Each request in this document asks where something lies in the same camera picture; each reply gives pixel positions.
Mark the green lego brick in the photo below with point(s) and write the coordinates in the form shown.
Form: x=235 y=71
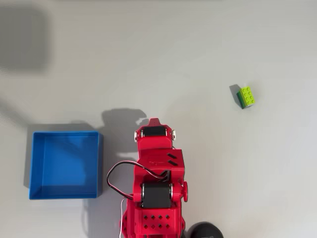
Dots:
x=247 y=95

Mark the blue plastic bin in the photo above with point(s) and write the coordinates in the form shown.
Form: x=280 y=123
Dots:
x=64 y=166

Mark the red robot arm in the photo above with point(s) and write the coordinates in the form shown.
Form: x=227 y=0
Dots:
x=158 y=223

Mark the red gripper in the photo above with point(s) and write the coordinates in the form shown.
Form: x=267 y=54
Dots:
x=154 y=143

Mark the black gooseneck stand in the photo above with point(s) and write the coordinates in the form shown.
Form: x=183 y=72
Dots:
x=203 y=231

